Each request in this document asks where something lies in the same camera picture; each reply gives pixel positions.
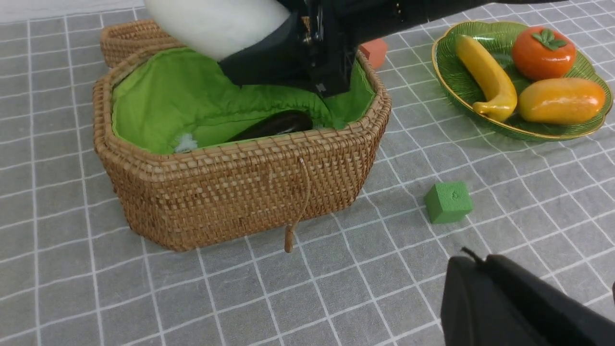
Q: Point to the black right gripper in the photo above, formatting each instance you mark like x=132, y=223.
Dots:
x=316, y=46

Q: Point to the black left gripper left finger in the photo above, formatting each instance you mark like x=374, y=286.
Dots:
x=482, y=302

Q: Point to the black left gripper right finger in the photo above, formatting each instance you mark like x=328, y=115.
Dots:
x=558, y=318

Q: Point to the dark purple eggplant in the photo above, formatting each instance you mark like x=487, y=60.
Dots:
x=281, y=123

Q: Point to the yellow banana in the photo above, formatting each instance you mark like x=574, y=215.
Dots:
x=497, y=87

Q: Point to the orange yellow mango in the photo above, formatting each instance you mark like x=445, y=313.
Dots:
x=561, y=101

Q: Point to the orange persimmon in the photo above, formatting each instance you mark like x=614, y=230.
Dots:
x=541, y=53

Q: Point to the orange foam cube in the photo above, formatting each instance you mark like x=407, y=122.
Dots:
x=375, y=52

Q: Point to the green foam cube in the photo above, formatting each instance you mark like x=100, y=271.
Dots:
x=448, y=202

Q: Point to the woven rattan basket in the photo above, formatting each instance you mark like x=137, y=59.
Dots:
x=211, y=195

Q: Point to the woven rattan basket lid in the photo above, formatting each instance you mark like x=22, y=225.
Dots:
x=118, y=42

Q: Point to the green leaf glass plate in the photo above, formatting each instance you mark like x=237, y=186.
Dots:
x=498, y=38

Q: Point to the grey checked tablecloth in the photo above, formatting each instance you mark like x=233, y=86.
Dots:
x=74, y=274

